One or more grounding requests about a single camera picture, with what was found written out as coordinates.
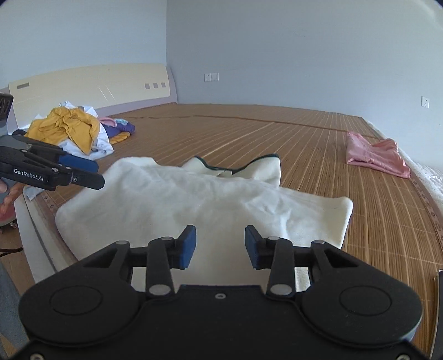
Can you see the bamboo bed mat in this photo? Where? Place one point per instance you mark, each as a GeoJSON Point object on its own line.
{"type": "Point", "coordinates": [311, 166]}

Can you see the white mattress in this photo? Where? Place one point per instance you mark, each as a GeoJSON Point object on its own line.
{"type": "Point", "coordinates": [425, 176]}

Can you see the cream wooden headboard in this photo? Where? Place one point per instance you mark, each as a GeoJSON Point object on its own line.
{"type": "Point", "coordinates": [103, 83]}

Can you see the folded pink garment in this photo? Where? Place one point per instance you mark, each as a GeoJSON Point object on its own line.
{"type": "Point", "coordinates": [377, 155]}

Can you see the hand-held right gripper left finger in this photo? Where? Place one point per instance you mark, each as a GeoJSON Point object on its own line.
{"type": "Point", "coordinates": [188, 247]}

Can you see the small pink garment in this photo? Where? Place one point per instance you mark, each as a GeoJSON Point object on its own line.
{"type": "Point", "coordinates": [106, 122]}

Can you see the white wall switch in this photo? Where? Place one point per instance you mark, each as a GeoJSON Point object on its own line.
{"type": "Point", "coordinates": [211, 77]}

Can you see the yellow striped cloth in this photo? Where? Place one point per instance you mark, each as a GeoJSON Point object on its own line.
{"type": "Point", "coordinates": [119, 138]}

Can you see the light grey garment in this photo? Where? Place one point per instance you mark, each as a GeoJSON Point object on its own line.
{"type": "Point", "coordinates": [33, 194]}

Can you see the white wall socket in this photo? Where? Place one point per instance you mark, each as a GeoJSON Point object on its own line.
{"type": "Point", "coordinates": [425, 101]}

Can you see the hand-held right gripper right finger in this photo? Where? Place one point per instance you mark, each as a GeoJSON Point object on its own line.
{"type": "Point", "coordinates": [252, 247]}

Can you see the deep purple garment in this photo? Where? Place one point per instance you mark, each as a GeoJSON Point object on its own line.
{"type": "Point", "coordinates": [121, 129]}

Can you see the person's left hand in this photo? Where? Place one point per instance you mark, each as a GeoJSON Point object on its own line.
{"type": "Point", "coordinates": [14, 199]}

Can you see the cream and green jacket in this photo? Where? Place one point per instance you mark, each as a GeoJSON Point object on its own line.
{"type": "Point", "coordinates": [207, 200]}

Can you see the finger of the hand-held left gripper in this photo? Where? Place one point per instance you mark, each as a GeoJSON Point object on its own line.
{"type": "Point", "coordinates": [88, 180]}
{"type": "Point", "coordinates": [81, 163]}

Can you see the yellow garment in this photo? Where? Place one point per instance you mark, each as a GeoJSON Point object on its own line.
{"type": "Point", "coordinates": [76, 131]}

